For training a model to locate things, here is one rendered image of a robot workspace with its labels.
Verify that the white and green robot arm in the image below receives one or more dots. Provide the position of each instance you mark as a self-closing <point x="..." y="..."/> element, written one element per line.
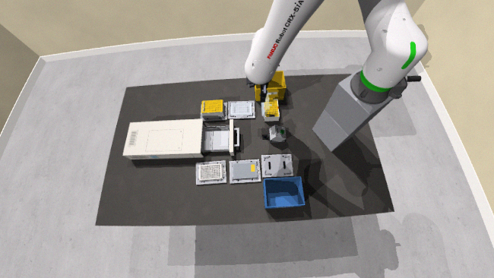
<point x="396" y="42"/>

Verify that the blue open bin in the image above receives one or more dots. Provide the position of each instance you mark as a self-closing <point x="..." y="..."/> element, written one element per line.
<point x="288" y="191"/>

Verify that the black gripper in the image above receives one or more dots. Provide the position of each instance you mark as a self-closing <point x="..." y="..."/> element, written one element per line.
<point x="263" y="93"/>

